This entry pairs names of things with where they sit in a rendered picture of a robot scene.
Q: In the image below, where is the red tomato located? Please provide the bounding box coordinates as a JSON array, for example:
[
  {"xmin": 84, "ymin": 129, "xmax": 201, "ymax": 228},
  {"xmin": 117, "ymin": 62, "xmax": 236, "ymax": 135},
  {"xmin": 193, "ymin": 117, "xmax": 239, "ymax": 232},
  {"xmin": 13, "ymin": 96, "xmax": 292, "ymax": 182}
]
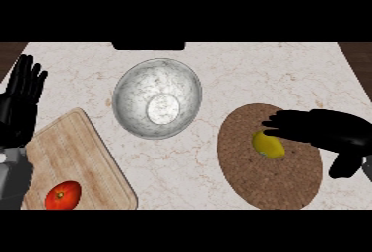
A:
[{"xmin": 44, "ymin": 180, "xmax": 83, "ymax": 211}]

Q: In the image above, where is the brown round cork placemat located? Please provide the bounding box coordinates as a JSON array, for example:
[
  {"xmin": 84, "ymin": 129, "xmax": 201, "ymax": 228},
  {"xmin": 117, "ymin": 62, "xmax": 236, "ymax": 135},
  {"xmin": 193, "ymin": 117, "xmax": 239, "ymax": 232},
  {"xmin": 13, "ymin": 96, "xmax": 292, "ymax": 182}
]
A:
[{"xmin": 217, "ymin": 102, "xmax": 325, "ymax": 211}]

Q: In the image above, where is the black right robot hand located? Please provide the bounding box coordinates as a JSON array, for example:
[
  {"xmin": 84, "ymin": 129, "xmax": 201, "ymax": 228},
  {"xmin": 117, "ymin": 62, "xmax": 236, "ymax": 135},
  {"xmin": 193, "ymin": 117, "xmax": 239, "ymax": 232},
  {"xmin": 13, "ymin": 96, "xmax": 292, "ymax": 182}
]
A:
[{"xmin": 260, "ymin": 108, "xmax": 372, "ymax": 180}]

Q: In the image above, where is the pale wooden cutting board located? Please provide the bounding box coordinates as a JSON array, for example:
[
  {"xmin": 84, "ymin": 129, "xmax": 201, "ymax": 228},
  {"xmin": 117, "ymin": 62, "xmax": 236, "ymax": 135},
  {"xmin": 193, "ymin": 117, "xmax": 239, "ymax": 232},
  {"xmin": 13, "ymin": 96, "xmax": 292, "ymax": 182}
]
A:
[{"xmin": 19, "ymin": 107, "xmax": 140, "ymax": 211}]

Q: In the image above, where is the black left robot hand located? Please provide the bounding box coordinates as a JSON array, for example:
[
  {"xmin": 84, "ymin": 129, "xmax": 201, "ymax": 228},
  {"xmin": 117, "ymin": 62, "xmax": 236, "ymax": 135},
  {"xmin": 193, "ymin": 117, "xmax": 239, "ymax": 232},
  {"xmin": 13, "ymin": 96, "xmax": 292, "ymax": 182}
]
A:
[{"xmin": 0, "ymin": 54, "xmax": 49, "ymax": 150}]

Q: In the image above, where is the yellow lemon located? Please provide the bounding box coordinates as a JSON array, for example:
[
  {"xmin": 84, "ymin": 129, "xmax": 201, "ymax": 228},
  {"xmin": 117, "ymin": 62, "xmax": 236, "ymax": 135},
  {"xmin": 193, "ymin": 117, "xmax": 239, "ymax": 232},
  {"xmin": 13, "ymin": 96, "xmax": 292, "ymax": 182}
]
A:
[{"xmin": 250, "ymin": 129, "xmax": 286, "ymax": 158}]

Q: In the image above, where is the white marbled bowl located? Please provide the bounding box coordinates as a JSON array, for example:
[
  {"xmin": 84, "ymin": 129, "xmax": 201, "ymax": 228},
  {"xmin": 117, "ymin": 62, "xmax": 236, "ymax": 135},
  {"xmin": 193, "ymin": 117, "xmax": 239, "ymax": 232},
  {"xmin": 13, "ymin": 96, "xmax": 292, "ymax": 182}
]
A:
[{"xmin": 111, "ymin": 57, "xmax": 204, "ymax": 141}]

